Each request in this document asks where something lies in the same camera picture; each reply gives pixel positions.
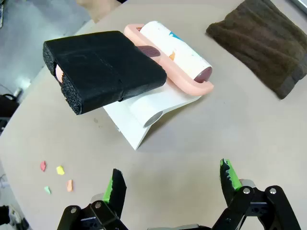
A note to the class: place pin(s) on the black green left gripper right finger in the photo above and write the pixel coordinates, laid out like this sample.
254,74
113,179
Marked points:
231,189

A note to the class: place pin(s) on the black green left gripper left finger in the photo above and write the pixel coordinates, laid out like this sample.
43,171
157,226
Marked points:
114,191

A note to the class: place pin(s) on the colourful patterned cylinder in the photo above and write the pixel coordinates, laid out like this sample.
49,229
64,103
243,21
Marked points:
103,69

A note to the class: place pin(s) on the dark brown towel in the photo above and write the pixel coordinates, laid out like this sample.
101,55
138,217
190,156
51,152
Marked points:
261,45

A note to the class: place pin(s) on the person's right hand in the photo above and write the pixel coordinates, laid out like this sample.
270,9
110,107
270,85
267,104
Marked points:
98,9

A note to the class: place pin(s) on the orange paper scrap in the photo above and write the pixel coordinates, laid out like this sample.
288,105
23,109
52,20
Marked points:
69,185

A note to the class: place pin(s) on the yellow paper scrap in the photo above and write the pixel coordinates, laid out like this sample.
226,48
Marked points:
60,170

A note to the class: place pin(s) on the green paper scrap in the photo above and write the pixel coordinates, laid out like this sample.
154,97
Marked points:
47,190

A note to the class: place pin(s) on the red paper scrap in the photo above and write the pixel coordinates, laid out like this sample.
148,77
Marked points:
43,166

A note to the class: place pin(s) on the white folded stand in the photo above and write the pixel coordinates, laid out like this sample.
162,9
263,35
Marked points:
144,112

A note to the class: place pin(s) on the silver metal tray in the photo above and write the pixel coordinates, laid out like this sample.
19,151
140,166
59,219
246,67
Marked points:
299,4

